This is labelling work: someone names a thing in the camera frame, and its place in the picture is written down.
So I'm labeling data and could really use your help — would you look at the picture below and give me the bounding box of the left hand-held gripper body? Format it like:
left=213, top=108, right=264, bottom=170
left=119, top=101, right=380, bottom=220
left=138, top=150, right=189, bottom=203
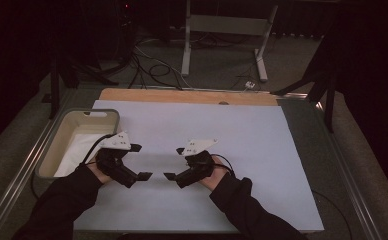
left=95, top=131, right=140, bottom=189

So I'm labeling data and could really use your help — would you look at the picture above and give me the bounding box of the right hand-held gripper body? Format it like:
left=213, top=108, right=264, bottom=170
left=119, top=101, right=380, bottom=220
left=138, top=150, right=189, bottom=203
left=174, top=138, right=219, bottom=190

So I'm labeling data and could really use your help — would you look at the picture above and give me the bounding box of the beige plastic basin grey rim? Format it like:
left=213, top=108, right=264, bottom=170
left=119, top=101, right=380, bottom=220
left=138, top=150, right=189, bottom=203
left=35, top=108, right=121, bottom=182

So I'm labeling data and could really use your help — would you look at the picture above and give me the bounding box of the person's left hand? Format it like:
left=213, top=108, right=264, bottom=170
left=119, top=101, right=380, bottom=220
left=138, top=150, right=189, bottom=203
left=85, top=159, right=115, bottom=185

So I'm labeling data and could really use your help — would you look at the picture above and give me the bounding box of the person's right hand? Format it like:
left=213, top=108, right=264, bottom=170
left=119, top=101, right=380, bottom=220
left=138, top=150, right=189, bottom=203
left=199, top=155, right=232, bottom=192

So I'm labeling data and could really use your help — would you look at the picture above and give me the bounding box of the light blue table mat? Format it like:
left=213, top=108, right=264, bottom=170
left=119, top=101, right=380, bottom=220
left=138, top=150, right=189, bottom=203
left=72, top=99, right=325, bottom=233

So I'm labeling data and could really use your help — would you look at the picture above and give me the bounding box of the wooden board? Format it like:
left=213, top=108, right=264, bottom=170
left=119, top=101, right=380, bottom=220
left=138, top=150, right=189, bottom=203
left=99, top=87, right=279, bottom=107

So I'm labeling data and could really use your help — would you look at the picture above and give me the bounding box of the black tripod stand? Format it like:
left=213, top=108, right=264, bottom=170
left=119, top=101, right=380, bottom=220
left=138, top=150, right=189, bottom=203
left=41, top=49, right=120, bottom=120
left=271, top=33, right=338, bottom=134

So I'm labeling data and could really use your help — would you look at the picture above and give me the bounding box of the black equipment rack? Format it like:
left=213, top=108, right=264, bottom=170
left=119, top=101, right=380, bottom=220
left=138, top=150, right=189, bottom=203
left=113, top=0, right=140, bottom=64

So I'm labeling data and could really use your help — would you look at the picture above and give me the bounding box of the left hand-held gripper black cable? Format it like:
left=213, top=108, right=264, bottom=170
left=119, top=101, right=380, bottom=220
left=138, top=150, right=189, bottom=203
left=30, top=133, right=118, bottom=201

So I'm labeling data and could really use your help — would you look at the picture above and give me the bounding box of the bundle of floor cables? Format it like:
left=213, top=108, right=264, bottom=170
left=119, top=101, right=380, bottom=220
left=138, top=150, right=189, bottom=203
left=128, top=36, right=192, bottom=91

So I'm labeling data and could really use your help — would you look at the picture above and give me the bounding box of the aluminium table rail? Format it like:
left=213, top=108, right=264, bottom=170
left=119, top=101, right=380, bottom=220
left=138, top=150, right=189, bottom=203
left=0, top=89, right=77, bottom=240
left=310, top=99, right=383, bottom=240

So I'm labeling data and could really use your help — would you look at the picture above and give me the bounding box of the grey metal stand frame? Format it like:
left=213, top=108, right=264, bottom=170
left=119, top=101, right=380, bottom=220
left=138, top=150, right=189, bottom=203
left=180, top=0, right=279, bottom=83

